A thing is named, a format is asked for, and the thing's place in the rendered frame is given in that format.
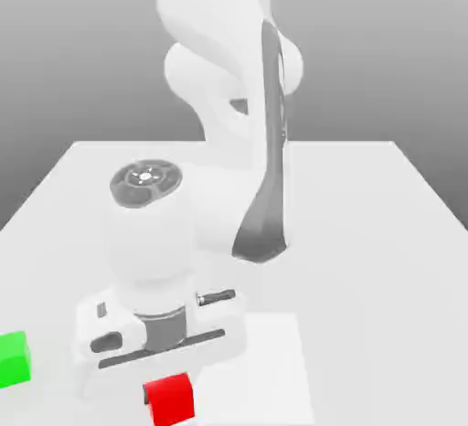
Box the small red cube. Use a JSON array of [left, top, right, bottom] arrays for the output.
[[143, 371, 196, 426]]

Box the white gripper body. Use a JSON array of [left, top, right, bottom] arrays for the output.
[[72, 317, 248, 399]]

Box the small green cube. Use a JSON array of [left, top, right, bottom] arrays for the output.
[[0, 330, 33, 389]]

